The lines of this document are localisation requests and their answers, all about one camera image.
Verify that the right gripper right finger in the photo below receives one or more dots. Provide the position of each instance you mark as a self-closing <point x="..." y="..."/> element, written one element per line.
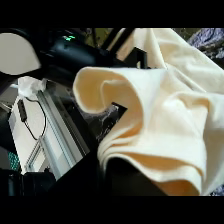
<point x="130" y="181"/>

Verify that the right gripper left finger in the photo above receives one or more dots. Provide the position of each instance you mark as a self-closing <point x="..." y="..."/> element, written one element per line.
<point x="81" y="178"/>

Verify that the cream T-shirt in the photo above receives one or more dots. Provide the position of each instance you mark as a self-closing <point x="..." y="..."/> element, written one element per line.
<point x="166" y="126"/>

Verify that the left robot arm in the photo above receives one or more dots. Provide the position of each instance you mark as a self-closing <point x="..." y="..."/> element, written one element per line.
<point x="73" y="53"/>

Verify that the silver frame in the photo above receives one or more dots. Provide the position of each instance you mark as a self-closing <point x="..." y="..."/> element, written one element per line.
<point x="61" y="133"/>

